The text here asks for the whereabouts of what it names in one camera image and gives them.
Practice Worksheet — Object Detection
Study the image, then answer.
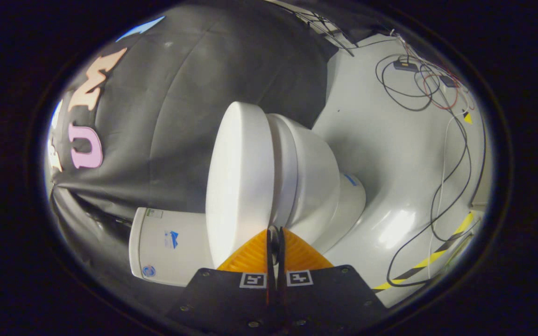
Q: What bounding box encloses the long black cable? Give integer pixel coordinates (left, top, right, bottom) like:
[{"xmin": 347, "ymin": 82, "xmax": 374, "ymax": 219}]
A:
[{"xmin": 385, "ymin": 111, "xmax": 487, "ymax": 288}]

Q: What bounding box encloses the red cable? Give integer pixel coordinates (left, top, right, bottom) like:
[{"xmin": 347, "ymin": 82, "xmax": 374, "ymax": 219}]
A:
[{"xmin": 396, "ymin": 36, "xmax": 476, "ymax": 111}]

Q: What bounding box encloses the black backdrop cloth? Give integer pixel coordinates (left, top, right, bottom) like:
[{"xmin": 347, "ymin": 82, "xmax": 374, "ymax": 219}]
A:
[{"xmin": 47, "ymin": 4, "xmax": 340, "ymax": 292}]

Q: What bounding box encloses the coiled black cable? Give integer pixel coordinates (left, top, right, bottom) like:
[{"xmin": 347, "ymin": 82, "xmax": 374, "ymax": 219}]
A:
[{"xmin": 375, "ymin": 53, "xmax": 439, "ymax": 112}]

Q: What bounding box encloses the white toilet body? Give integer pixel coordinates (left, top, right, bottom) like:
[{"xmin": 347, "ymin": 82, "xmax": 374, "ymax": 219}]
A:
[{"xmin": 129, "ymin": 113, "xmax": 367, "ymax": 287}]

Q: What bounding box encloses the white toilet lid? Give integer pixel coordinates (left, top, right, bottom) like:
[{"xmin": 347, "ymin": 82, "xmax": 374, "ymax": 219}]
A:
[{"xmin": 205, "ymin": 101, "xmax": 276, "ymax": 269}]

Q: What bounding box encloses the yellow and black floor tape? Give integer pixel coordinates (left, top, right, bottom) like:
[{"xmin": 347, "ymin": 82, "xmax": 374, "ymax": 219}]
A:
[{"xmin": 372, "ymin": 211, "xmax": 476, "ymax": 293}]

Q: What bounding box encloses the white toilet tank cover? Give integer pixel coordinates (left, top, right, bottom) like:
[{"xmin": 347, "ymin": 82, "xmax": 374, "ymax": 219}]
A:
[{"xmin": 129, "ymin": 208, "xmax": 148, "ymax": 277}]

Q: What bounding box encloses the white toilet seat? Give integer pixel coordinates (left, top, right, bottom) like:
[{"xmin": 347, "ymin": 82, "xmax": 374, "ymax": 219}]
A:
[{"xmin": 266, "ymin": 113, "xmax": 298, "ymax": 230}]

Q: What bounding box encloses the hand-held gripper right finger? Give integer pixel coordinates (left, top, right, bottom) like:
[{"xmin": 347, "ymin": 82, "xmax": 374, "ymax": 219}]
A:
[{"xmin": 276, "ymin": 227, "xmax": 389, "ymax": 336}]

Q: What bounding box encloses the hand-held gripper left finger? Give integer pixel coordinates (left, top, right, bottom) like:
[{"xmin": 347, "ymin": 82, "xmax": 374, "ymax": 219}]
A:
[{"xmin": 165, "ymin": 228, "xmax": 276, "ymax": 336}]

